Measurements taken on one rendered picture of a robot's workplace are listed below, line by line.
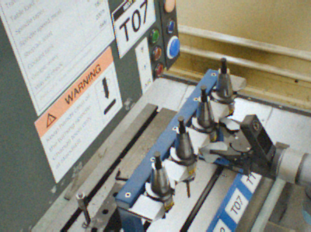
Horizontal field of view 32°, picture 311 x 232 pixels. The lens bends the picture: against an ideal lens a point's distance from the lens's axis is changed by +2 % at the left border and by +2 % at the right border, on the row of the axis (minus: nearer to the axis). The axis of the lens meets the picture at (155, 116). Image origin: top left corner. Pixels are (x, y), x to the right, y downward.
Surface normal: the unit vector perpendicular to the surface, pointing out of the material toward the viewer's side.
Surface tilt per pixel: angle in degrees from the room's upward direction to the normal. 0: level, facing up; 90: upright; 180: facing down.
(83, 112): 90
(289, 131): 24
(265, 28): 90
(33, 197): 90
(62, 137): 90
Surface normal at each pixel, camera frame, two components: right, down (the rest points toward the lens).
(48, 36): 0.87, 0.27
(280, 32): -0.49, 0.63
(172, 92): -0.29, -0.40
